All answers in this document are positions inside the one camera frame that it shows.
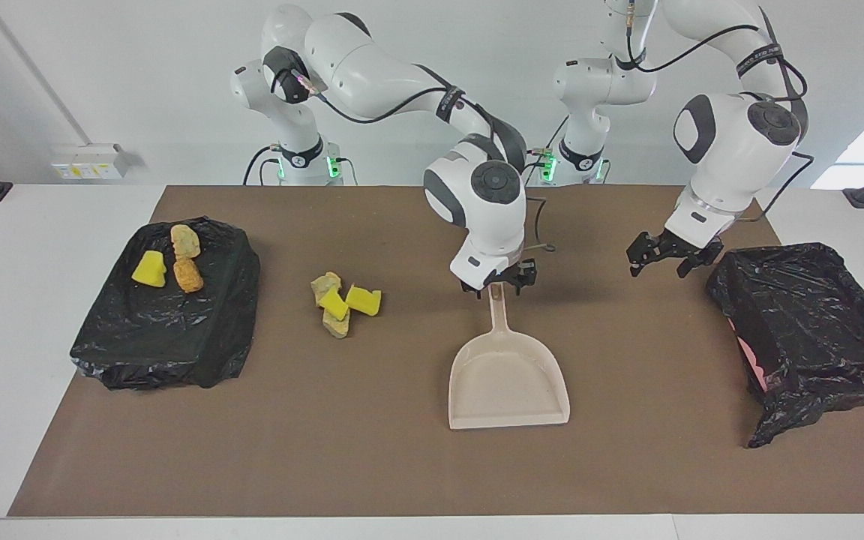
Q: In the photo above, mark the yellow sponge scrap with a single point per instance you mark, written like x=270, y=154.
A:
x=364, y=300
x=333, y=304

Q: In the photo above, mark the brown table mat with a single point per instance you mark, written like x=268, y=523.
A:
x=327, y=465

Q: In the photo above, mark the brown bread roll piece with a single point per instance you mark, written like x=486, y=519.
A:
x=189, y=276

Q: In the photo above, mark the beige plastic dustpan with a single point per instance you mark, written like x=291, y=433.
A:
x=507, y=382

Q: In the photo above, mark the black bag covered bin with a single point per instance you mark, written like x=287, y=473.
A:
x=169, y=330

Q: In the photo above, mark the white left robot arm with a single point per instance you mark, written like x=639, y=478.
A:
x=732, y=142

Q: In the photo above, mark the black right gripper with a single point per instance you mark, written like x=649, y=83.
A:
x=507, y=277

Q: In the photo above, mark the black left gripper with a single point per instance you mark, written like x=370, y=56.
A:
x=691, y=249

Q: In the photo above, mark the white wall socket box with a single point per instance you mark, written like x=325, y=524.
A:
x=87, y=161

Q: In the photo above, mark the yellow sponge with green pad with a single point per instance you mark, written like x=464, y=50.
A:
x=150, y=271

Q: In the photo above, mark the striped croissant bread piece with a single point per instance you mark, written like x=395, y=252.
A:
x=185, y=241

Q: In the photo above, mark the beige trash chunk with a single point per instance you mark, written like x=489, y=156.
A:
x=325, y=283
x=337, y=325

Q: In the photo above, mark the black bag lined pink bin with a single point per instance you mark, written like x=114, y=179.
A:
x=814, y=322

